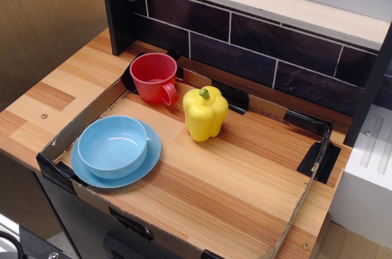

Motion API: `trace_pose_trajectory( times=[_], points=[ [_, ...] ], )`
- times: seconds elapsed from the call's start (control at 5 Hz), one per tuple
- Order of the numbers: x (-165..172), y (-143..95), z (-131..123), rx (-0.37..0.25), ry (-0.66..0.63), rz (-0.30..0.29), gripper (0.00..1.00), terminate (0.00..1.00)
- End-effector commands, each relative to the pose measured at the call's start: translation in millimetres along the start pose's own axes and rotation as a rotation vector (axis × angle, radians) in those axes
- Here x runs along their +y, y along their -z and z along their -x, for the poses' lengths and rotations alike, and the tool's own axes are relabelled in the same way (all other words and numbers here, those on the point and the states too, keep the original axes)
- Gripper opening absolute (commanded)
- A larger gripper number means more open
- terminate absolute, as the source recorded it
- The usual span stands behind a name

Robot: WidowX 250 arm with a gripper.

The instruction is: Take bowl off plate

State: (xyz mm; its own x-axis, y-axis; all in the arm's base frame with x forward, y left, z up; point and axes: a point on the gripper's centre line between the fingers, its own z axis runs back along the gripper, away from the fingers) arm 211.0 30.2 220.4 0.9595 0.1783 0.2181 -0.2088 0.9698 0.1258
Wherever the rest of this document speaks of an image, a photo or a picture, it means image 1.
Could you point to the cardboard fence with black tape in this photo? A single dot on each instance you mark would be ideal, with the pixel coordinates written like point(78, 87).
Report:
point(237, 195)

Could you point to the black right shelf post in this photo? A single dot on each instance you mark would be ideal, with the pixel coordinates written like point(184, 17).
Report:
point(371, 89)

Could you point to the light blue bowl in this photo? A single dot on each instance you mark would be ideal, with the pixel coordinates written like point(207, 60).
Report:
point(113, 147)

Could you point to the black cabinet front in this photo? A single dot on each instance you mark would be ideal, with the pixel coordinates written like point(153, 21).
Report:
point(99, 229)

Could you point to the light blue plate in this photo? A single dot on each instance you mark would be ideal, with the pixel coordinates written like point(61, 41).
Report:
point(150, 161)

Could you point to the white toy sink unit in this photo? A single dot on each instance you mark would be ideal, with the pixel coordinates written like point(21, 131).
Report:
point(362, 202)

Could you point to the yellow toy bell pepper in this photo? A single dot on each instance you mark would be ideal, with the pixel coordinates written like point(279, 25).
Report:
point(205, 110)

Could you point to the red plastic cup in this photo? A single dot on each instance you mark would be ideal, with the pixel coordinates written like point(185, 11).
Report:
point(154, 76)

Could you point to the black shelf post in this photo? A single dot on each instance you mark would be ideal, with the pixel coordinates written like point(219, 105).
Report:
point(122, 22)
point(371, 89)

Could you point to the black left shelf post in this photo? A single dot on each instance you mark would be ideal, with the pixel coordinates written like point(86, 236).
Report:
point(122, 22)

